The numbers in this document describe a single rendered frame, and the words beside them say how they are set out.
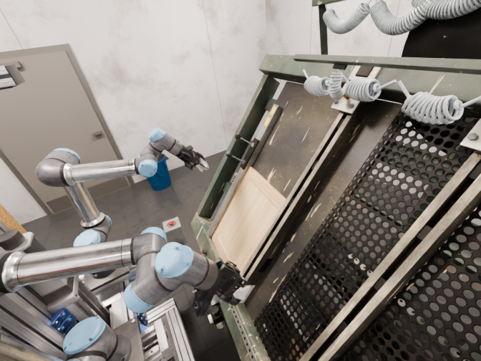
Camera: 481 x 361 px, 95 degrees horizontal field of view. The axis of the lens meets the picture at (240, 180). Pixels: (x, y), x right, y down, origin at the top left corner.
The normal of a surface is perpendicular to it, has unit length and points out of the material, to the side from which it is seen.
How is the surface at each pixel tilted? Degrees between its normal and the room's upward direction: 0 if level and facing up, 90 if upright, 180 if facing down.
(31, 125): 90
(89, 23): 90
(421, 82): 53
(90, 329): 8
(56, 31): 90
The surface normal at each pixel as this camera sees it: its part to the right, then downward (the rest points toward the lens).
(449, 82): -0.80, -0.25
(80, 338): -0.16, -0.88
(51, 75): 0.51, 0.43
